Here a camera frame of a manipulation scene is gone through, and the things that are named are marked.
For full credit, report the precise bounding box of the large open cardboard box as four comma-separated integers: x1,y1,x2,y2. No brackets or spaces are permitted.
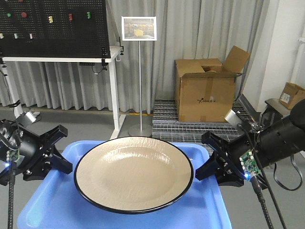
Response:
175,46,251,122

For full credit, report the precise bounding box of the blue plastic tray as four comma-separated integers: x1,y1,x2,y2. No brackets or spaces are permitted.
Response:
17,140,233,229

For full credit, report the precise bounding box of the green left circuit board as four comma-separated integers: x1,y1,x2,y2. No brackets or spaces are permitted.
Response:
5,149,20,164

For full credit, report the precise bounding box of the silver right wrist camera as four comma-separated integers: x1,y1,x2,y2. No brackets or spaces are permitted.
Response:
224,109,252,131

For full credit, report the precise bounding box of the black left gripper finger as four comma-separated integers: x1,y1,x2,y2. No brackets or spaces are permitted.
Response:
49,146,72,174
40,125,68,147

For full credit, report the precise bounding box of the left braided black cable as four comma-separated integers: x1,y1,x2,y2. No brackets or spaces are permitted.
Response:
7,164,16,229

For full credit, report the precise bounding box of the small cardboard box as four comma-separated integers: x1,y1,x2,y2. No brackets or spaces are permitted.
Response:
279,82,305,110

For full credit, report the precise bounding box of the green circuit board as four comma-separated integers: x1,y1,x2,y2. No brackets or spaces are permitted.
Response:
239,149,261,180
5,149,20,164

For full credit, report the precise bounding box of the beige plate with black rim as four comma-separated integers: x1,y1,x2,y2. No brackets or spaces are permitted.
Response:
74,136,194,214

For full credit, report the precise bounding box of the right braided black cable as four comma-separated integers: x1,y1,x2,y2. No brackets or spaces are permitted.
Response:
250,176,289,229

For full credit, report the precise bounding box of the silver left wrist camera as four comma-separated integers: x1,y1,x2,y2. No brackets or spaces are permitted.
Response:
16,111,36,127

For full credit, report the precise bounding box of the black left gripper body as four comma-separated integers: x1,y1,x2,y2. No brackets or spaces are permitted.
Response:
0,119,51,186

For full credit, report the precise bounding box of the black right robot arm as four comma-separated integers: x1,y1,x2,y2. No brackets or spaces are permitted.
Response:
195,100,305,187

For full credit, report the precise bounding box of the metal grate platform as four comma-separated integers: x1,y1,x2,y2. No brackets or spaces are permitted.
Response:
152,100,241,144

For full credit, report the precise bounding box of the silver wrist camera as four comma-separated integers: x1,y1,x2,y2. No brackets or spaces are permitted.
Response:
16,111,36,127
224,109,252,131

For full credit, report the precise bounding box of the black pegboard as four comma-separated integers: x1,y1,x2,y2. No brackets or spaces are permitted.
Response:
0,0,111,58

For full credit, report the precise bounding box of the braided black cable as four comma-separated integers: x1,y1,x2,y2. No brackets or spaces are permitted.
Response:
7,164,16,229
250,176,289,229

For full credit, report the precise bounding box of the sign stand with picture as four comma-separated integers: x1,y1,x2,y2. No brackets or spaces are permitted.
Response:
121,16,157,137

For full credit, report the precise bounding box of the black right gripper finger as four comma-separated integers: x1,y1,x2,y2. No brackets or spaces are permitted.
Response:
201,131,229,154
195,155,220,180

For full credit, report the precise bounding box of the green right circuit board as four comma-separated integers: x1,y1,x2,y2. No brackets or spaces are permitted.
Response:
239,149,261,180

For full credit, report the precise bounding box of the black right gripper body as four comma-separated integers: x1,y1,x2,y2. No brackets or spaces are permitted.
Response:
216,132,259,186

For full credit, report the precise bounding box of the grey curtain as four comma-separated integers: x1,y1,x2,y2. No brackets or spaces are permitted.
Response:
8,0,271,113

